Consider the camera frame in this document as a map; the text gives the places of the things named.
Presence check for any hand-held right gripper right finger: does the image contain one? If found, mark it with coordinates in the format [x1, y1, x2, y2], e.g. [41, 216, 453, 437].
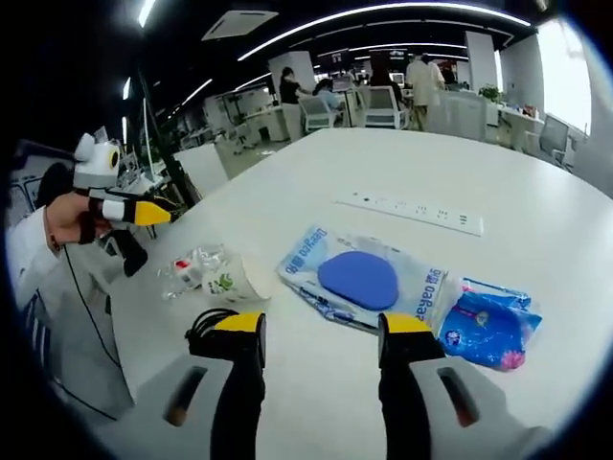
[377, 313, 552, 460]

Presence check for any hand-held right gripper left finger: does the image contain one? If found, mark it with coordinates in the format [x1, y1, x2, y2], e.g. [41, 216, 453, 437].
[128, 310, 267, 460]

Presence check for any clear plastic water bottle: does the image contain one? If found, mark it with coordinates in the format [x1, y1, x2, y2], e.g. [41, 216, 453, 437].
[157, 243, 226, 301]

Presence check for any blue tissue packet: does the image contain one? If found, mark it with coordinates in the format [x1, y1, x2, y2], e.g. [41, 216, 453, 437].
[438, 276, 544, 373]

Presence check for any wet wipes pack blue lid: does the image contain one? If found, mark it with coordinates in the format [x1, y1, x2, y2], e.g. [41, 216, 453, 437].
[276, 223, 449, 334]

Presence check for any person's left hand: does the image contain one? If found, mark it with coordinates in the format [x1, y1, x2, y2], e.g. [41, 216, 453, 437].
[46, 194, 104, 246]

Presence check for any person's grey clothing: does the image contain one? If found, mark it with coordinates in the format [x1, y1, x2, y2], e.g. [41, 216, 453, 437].
[23, 258, 138, 418]

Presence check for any white recessed power strip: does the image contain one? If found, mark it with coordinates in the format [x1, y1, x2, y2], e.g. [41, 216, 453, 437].
[334, 190, 484, 237]

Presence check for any white mesh office chair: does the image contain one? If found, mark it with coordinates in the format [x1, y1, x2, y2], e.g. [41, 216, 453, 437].
[299, 95, 337, 134]
[366, 88, 407, 129]

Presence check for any ceiling air vent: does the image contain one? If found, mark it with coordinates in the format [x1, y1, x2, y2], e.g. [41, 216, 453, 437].
[200, 9, 280, 42]

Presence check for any white table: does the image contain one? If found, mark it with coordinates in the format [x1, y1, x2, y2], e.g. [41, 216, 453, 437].
[95, 126, 613, 460]

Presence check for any grey office chair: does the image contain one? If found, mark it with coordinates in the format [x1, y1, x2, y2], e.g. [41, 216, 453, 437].
[539, 114, 577, 170]

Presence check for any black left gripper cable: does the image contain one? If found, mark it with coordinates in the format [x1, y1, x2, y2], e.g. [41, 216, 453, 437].
[59, 243, 126, 375]

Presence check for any black coiled cable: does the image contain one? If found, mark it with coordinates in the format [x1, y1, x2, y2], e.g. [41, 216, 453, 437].
[185, 309, 238, 356]

